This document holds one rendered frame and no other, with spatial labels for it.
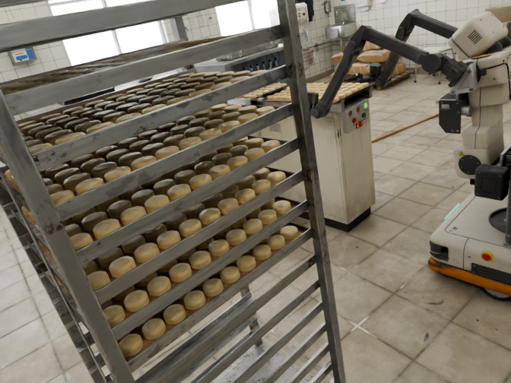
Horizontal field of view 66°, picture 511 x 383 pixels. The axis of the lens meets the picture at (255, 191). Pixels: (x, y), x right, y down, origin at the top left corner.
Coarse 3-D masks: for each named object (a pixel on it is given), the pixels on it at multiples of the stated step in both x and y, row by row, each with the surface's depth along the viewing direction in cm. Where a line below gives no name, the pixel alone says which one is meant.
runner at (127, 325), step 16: (304, 208) 107; (272, 224) 100; (256, 240) 97; (224, 256) 91; (208, 272) 89; (176, 288) 84; (192, 288) 86; (160, 304) 82; (128, 320) 77; (144, 320) 80
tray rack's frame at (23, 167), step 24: (0, 96) 53; (0, 120) 54; (0, 144) 55; (24, 144) 57; (0, 168) 74; (24, 168) 57; (0, 192) 95; (24, 192) 58; (48, 192) 60; (48, 216) 61; (48, 240) 61; (48, 264) 84; (72, 264) 65; (48, 288) 107; (72, 288) 65; (72, 312) 89; (96, 312) 69; (72, 336) 114; (96, 336) 70; (96, 360) 96; (120, 360) 74; (240, 360) 167
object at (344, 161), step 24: (288, 120) 257; (312, 120) 242; (336, 120) 229; (336, 144) 236; (360, 144) 250; (288, 168) 277; (336, 168) 244; (360, 168) 255; (288, 192) 289; (336, 192) 253; (360, 192) 261; (336, 216) 262; (360, 216) 272
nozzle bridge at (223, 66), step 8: (272, 48) 285; (280, 48) 280; (248, 56) 266; (256, 56) 267; (264, 56) 283; (272, 56) 288; (280, 56) 293; (208, 64) 270; (216, 64) 261; (224, 64) 252; (232, 64) 255; (240, 64) 270; (248, 64) 274; (280, 64) 295; (200, 72) 273; (208, 72) 266
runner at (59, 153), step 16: (256, 80) 87; (272, 80) 90; (208, 96) 79; (224, 96) 82; (160, 112) 73; (176, 112) 75; (192, 112) 78; (112, 128) 68; (128, 128) 69; (144, 128) 72; (64, 144) 63; (80, 144) 65; (96, 144) 66; (48, 160) 62; (64, 160) 63
